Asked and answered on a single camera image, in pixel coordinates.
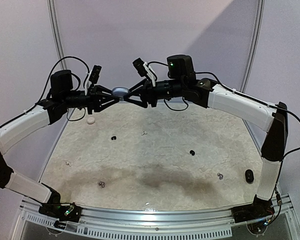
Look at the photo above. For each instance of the right aluminium frame post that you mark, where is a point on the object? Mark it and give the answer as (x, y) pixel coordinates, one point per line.
(253, 43)

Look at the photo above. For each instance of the aluminium frame post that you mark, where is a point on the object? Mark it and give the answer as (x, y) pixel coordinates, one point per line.
(253, 43)
(52, 11)

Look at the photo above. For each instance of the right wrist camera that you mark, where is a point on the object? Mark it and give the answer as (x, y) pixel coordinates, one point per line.
(144, 70)

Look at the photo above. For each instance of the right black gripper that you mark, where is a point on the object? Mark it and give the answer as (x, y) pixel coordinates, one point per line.
(150, 92)

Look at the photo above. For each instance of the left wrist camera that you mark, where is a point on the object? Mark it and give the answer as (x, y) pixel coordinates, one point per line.
(92, 78)

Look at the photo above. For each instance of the black oval charging case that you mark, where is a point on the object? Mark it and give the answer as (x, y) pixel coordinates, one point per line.
(249, 176)

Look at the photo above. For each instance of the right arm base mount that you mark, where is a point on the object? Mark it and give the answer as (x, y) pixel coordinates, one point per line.
(258, 209)

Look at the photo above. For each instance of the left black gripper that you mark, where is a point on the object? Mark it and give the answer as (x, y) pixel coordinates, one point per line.
(93, 98)

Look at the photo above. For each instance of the left aluminium frame post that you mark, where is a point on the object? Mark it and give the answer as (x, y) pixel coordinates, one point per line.
(52, 11)

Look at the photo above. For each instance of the aluminium front rail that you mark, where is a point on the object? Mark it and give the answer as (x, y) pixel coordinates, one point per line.
(114, 224)

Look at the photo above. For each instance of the white round charging case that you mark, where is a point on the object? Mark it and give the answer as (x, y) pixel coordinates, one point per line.
(90, 120)

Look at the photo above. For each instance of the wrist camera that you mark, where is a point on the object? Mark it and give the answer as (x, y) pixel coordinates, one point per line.
(92, 78)
(144, 70)

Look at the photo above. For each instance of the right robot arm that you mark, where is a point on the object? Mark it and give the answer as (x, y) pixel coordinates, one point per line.
(209, 93)

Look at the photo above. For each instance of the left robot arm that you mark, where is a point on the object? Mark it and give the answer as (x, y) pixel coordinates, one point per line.
(61, 97)

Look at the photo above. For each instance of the purple earbud charging case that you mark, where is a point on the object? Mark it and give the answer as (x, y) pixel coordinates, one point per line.
(120, 91)

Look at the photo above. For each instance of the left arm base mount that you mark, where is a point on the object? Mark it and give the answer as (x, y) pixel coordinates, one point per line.
(64, 212)

